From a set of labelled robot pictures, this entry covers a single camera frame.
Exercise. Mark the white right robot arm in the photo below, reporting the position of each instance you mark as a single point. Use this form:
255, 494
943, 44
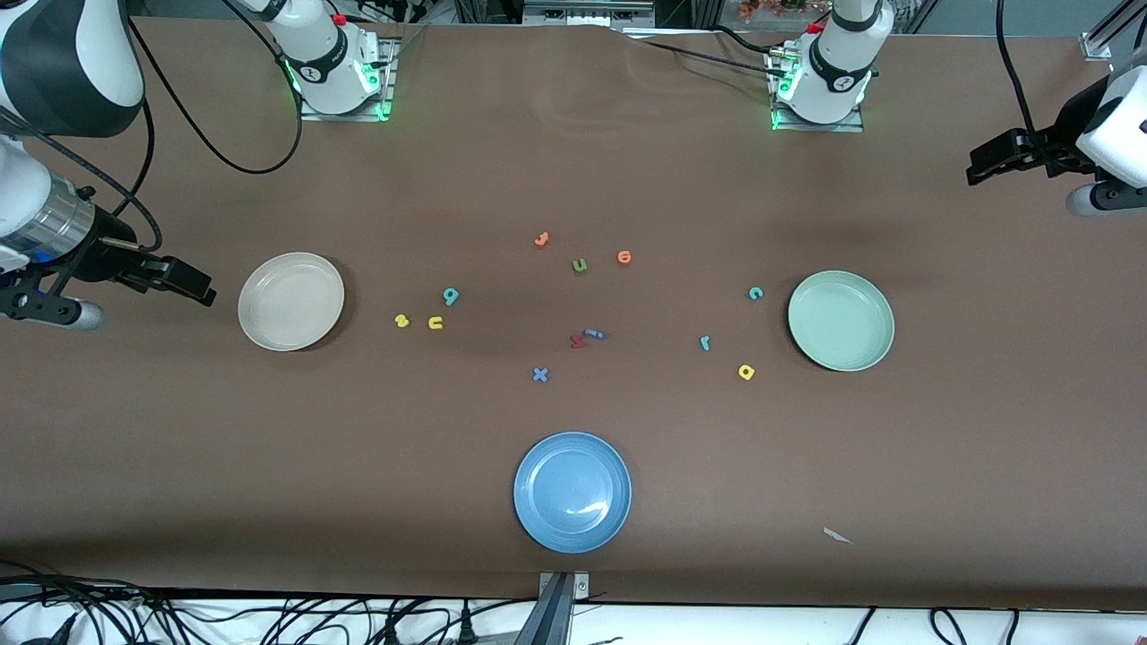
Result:
63, 63

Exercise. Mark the black camera post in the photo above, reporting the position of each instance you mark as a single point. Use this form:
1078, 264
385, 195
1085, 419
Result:
548, 618

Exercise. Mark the grey metal rail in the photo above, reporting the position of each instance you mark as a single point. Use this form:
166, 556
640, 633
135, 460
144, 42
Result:
587, 12

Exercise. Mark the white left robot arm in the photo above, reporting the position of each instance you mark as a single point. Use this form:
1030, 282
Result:
833, 72

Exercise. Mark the small metal bracket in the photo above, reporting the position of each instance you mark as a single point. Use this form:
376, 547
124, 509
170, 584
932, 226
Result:
581, 587

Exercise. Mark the teal letter g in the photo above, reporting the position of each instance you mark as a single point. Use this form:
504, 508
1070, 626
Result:
451, 296

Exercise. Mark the light green plate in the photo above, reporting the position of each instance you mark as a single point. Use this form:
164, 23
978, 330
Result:
840, 321

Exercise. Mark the blue plate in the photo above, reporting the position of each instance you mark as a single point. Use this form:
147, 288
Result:
573, 493

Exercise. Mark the aluminium frame profile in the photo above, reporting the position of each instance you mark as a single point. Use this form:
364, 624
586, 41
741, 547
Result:
1107, 31

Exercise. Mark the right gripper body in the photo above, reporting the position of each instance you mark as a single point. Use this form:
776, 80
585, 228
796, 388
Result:
105, 254

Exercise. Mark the black power plug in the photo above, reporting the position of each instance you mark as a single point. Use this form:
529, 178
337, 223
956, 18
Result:
466, 627

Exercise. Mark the white paper scrap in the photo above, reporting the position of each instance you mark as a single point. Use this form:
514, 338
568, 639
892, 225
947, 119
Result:
838, 536

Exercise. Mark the beige brown plate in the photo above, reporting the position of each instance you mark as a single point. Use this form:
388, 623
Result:
291, 302

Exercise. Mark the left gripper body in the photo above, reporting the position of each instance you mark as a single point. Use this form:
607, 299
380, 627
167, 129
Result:
1060, 134

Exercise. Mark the orange artificial flowers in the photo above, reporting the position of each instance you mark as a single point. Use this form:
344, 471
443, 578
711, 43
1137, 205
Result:
771, 9

